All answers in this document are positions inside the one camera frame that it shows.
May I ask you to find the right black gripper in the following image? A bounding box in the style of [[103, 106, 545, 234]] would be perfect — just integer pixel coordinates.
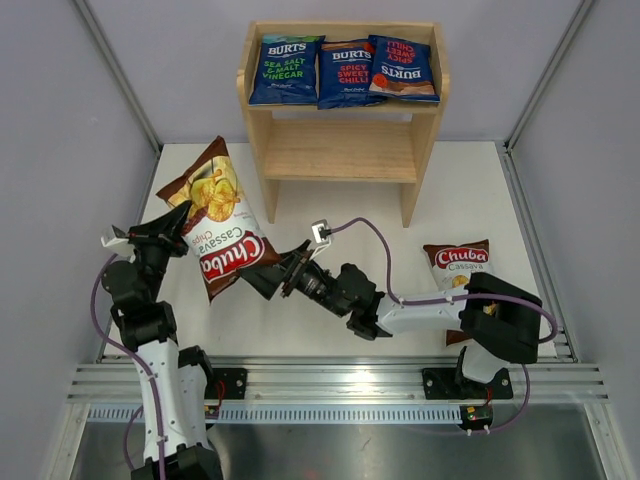
[[240, 240, 350, 318]]

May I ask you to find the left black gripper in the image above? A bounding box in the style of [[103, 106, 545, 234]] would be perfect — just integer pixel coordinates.
[[125, 201, 195, 301]]

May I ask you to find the chuba cassava chips bag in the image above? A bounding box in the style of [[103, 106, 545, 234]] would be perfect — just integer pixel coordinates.
[[422, 238, 501, 348], [156, 136, 281, 300]]

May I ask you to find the Burts sea salt vinegar bag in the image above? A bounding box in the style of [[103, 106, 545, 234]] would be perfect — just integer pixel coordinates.
[[249, 34, 325, 105]]

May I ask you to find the Burts spicy sweet chilli bag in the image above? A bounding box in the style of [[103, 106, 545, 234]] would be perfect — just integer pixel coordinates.
[[317, 39, 386, 110]]

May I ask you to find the upside-down Burts chilli bag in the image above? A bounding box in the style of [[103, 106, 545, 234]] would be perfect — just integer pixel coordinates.
[[368, 35, 440, 103]]

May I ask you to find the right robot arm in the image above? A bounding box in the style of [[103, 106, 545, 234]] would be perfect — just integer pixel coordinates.
[[239, 244, 542, 400]]

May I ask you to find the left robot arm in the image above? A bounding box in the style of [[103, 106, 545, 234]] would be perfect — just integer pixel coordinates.
[[99, 201, 223, 479]]

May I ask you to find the wooden two-tier shelf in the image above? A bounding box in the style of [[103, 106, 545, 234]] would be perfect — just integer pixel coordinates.
[[236, 20, 451, 226]]

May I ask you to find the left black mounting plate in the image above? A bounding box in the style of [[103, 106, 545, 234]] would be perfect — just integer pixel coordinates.
[[205, 367, 248, 401]]

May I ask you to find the black mounting plate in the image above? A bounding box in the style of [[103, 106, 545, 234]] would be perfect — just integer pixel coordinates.
[[422, 367, 514, 400], [205, 367, 248, 401]]

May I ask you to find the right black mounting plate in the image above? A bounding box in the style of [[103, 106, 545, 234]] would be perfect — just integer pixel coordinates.
[[422, 367, 514, 400]]

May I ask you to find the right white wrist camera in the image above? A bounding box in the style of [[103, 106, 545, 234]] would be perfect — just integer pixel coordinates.
[[310, 219, 332, 260]]

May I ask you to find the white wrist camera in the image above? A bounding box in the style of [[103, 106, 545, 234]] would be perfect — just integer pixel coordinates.
[[310, 219, 332, 260], [100, 225, 128, 250]]

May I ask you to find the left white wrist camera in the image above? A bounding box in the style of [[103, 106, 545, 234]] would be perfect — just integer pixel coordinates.
[[100, 225, 128, 250]]

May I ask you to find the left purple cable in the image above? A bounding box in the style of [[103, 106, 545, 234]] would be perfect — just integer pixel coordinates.
[[89, 252, 169, 480]]

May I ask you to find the white slotted cable duct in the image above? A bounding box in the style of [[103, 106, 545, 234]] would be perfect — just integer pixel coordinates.
[[87, 403, 464, 426]]

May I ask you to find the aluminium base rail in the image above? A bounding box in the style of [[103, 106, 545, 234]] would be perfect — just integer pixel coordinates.
[[66, 357, 610, 404]]

